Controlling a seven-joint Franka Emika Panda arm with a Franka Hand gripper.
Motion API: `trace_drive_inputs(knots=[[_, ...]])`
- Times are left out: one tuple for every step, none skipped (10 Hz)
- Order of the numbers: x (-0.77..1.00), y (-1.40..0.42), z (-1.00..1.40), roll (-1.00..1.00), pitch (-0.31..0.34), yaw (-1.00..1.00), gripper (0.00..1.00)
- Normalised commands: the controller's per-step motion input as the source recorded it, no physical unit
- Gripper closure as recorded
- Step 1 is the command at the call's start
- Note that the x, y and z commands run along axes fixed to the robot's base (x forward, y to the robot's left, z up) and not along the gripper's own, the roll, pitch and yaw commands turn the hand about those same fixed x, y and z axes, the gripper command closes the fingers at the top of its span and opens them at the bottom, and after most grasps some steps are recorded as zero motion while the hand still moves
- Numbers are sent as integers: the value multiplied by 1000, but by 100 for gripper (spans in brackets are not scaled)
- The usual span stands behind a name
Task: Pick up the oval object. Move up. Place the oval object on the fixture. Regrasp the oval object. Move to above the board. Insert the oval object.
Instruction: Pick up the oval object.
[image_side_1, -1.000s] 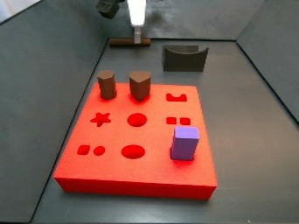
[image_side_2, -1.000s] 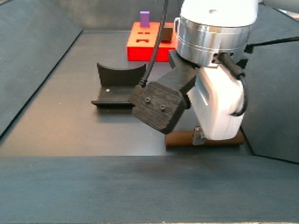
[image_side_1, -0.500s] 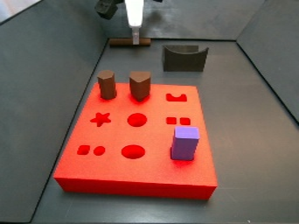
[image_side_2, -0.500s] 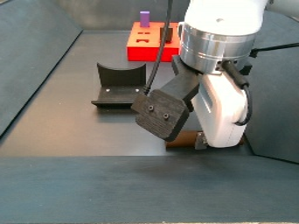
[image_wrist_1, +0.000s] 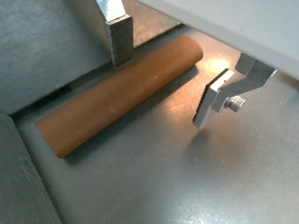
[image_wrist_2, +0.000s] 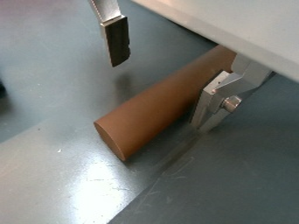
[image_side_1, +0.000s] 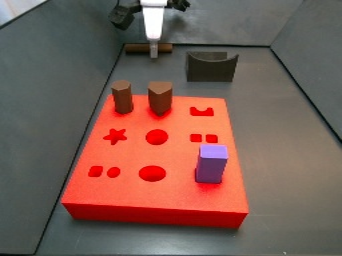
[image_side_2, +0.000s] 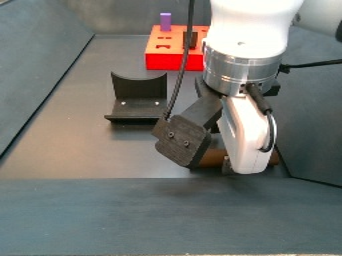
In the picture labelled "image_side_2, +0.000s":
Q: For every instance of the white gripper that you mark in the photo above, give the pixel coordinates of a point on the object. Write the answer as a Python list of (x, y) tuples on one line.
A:
[(244, 131)]

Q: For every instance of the brown oval cylinder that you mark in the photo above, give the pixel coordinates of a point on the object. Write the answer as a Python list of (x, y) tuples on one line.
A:
[(213, 157)]

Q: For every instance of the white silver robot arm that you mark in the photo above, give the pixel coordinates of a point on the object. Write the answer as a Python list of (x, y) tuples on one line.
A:
[(241, 53)]

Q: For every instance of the black curved fixture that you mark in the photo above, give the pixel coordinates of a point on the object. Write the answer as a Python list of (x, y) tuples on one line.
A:
[(140, 99)]

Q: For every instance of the red foam shape board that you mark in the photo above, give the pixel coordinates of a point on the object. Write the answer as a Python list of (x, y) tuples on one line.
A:
[(163, 52)]

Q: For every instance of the brown heart-shaped peg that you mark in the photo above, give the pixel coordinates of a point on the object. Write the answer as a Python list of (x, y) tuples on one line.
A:
[(189, 41)]

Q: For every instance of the purple rectangular block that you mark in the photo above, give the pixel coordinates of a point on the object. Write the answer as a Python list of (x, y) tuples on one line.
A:
[(165, 21)]

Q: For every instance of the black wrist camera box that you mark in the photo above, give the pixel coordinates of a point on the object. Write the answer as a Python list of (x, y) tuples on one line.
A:
[(183, 136)]

